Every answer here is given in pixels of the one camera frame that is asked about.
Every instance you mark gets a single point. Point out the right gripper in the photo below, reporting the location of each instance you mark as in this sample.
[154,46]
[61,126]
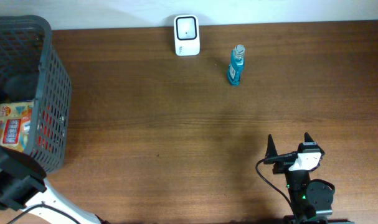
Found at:
[281,167]

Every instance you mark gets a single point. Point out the blue mouthwash bottle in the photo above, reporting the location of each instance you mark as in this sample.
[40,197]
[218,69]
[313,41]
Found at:
[237,65]

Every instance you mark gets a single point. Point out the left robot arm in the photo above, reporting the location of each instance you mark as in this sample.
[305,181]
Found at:
[24,186]

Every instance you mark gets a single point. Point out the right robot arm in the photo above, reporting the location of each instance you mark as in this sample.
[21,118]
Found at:
[310,200]

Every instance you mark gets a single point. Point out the white barcode scanner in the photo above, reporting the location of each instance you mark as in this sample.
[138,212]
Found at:
[186,35]

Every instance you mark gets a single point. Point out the dark grey plastic basket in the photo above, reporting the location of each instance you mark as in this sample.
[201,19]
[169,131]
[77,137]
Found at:
[31,70]

